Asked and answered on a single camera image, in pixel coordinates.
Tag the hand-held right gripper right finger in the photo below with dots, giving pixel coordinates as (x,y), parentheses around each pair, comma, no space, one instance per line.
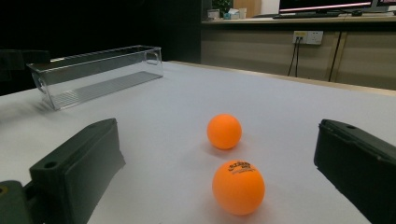
(361,168)

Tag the orange table tennis ball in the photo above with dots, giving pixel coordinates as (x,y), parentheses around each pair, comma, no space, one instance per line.
(238,189)
(224,132)

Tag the white table mat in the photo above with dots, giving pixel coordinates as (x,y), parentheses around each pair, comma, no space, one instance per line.
(186,102)

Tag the black computer mouse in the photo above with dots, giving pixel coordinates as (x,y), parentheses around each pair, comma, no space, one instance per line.
(357,13)

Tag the white wall socket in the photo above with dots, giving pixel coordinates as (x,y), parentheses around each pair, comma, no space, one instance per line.
(308,37)

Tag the black monitor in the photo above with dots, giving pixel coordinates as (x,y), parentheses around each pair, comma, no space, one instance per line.
(323,3)

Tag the black keyboard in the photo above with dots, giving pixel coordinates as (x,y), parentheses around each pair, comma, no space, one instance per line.
(305,15)

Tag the clear plastic container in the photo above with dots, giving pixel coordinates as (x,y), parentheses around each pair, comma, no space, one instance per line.
(102,84)

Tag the black curtain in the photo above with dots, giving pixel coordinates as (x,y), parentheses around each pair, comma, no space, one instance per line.
(93,21)

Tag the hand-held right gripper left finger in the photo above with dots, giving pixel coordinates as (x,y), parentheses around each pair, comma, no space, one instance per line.
(77,165)

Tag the small white box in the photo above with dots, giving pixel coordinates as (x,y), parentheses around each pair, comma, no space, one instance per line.
(213,14)

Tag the tissue box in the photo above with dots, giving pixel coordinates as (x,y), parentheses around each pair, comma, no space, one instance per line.
(231,14)

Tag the green plant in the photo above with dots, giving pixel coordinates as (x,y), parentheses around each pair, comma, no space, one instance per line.
(222,4)

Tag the white cup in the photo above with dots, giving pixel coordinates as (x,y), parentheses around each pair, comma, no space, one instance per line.
(242,13)

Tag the light wooden desk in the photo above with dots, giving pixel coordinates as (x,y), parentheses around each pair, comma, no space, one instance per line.
(249,49)

